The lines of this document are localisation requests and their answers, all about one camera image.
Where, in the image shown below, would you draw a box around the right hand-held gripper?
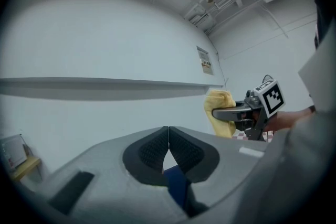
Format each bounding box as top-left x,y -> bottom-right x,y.
211,79 -> 286,142

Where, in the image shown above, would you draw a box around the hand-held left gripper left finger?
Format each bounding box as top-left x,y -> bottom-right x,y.
33,125 -> 190,224

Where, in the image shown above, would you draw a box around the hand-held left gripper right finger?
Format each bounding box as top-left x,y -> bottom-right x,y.
169,125 -> 271,208

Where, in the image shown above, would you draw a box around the yellow cloth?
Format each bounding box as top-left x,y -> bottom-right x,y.
203,90 -> 237,138

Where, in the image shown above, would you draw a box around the blue chair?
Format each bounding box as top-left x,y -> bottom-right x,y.
162,166 -> 190,208

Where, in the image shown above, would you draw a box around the person's right forearm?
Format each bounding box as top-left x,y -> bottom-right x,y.
264,109 -> 316,132

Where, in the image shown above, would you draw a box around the pink checkered tablecloth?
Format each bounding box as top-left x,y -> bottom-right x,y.
232,131 -> 276,143

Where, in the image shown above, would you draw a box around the wooden side desk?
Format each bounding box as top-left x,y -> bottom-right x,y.
10,156 -> 43,183

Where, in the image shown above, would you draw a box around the white microwave oven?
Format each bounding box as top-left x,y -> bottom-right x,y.
0,134 -> 28,170

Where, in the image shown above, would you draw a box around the white ceiling pipes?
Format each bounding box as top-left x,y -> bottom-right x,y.
183,0 -> 260,35

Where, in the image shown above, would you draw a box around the person's dark shirt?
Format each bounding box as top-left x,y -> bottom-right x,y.
313,0 -> 332,48

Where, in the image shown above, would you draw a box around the wall notice panel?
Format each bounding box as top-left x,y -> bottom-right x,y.
196,46 -> 215,76

